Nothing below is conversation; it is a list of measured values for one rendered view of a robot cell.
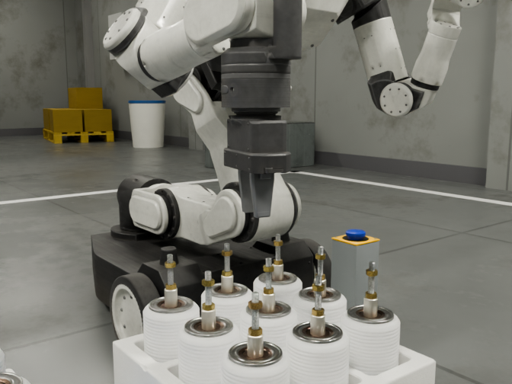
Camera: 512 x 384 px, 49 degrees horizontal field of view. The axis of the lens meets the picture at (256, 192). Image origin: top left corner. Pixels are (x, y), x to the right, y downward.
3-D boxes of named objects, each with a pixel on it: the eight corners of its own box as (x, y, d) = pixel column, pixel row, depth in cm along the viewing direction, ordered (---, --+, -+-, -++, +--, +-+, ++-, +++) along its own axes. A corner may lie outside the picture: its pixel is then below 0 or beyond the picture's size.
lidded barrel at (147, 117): (174, 146, 702) (172, 100, 693) (139, 148, 674) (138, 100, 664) (155, 144, 738) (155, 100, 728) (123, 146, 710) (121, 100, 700)
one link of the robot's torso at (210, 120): (224, 254, 132) (162, 91, 147) (281, 242, 143) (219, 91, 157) (257, 227, 121) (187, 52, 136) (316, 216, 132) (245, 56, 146)
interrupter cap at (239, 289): (244, 300, 100) (244, 296, 99) (203, 299, 100) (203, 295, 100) (250, 286, 107) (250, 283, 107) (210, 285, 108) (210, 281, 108)
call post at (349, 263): (328, 379, 122) (331, 238, 117) (350, 369, 127) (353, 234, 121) (352, 392, 117) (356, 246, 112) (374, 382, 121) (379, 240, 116)
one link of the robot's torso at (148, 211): (129, 228, 169) (127, 185, 166) (186, 219, 181) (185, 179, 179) (162, 242, 153) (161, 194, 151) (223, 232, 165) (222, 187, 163)
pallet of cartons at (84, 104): (129, 141, 800) (126, 87, 787) (58, 144, 739) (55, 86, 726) (92, 136, 901) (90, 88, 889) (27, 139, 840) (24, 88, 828)
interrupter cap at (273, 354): (242, 340, 83) (242, 336, 83) (290, 350, 80) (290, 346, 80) (218, 363, 76) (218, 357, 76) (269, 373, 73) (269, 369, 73)
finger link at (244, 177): (261, 211, 77) (261, 165, 76) (240, 213, 75) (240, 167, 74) (257, 209, 78) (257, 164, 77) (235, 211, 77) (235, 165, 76)
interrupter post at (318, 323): (312, 338, 84) (312, 318, 83) (307, 332, 86) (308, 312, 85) (328, 337, 84) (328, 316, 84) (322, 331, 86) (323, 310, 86)
